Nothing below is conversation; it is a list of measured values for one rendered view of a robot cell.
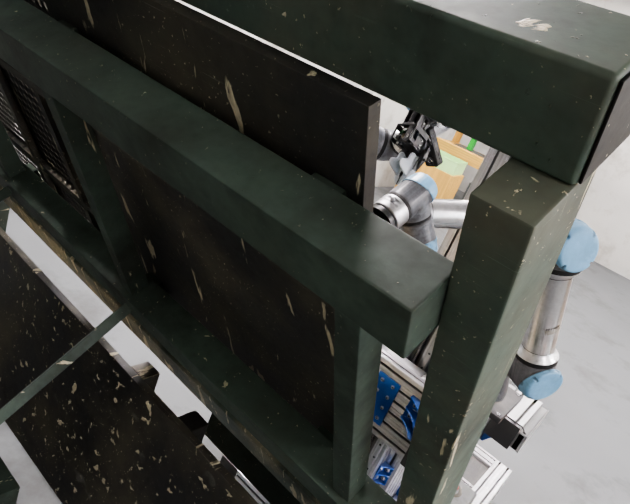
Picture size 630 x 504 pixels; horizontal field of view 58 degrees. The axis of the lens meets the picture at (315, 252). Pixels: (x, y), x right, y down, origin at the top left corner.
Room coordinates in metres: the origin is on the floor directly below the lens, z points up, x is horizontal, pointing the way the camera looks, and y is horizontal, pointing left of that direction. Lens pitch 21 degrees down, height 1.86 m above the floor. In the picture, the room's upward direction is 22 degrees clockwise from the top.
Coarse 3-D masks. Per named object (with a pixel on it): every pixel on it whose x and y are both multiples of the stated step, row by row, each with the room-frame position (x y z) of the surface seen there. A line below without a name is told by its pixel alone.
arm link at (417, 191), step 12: (408, 180) 1.23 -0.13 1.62; (420, 180) 1.23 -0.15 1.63; (432, 180) 1.24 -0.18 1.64; (396, 192) 1.19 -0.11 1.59; (408, 192) 1.19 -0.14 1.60; (420, 192) 1.21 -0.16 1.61; (432, 192) 1.23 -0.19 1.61; (408, 204) 1.18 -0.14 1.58; (420, 204) 1.20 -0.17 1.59; (420, 216) 1.21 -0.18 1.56
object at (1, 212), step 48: (0, 240) 1.66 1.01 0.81; (0, 288) 1.63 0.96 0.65; (48, 288) 1.49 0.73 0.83; (0, 336) 1.61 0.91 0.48; (48, 336) 1.46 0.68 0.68; (0, 384) 1.57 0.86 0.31; (48, 384) 1.43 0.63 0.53; (96, 384) 1.32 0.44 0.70; (144, 384) 1.24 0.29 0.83; (48, 432) 1.40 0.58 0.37; (96, 432) 1.29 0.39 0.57; (144, 432) 1.19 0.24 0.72; (192, 432) 1.15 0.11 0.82; (0, 480) 1.25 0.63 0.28; (48, 480) 1.37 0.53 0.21; (96, 480) 1.26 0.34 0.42; (144, 480) 1.17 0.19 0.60; (192, 480) 1.09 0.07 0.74
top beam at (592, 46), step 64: (192, 0) 0.73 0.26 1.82; (256, 0) 0.65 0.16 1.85; (320, 0) 0.59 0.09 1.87; (384, 0) 0.54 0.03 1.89; (448, 0) 0.53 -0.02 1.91; (512, 0) 0.53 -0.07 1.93; (576, 0) 0.54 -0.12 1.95; (320, 64) 0.62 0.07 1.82; (384, 64) 0.56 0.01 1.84; (448, 64) 0.51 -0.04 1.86; (512, 64) 0.48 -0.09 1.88; (576, 64) 0.44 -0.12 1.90; (512, 128) 0.49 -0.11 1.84; (576, 128) 0.46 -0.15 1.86
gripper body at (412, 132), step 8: (408, 112) 1.57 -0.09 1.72; (416, 112) 1.57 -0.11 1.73; (408, 120) 1.57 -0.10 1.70; (416, 120) 1.57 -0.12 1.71; (424, 120) 1.57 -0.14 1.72; (432, 120) 1.59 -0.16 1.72; (400, 128) 1.57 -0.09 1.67; (408, 128) 1.53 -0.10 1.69; (416, 128) 1.52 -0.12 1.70; (424, 128) 1.57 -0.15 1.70; (392, 136) 1.54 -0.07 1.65; (400, 136) 1.54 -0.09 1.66; (408, 136) 1.51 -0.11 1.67; (416, 136) 1.52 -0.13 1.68; (424, 136) 1.54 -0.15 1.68; (400, 144) 1.54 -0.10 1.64; (408, 144) 1.53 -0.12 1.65; (416, 144) 1.52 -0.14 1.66; (424, 144) 1.54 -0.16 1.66; (408, 152) 1.56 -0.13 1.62; (416, 152) 1.54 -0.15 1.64
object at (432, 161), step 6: (432, 126) 1.58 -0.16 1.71; (432, 132) 1.57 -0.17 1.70; (432, 138) 1.57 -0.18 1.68; (432, 144) 1.57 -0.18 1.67; (432, 150) 1.58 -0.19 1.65; (438, 150) 1.59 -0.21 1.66; (432, 156) 1.59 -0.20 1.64; (438, 156) 1.59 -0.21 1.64; (426, 162) 1.60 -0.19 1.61; (432, 162) 1.59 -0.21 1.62; (438, 162) 1.59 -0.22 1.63
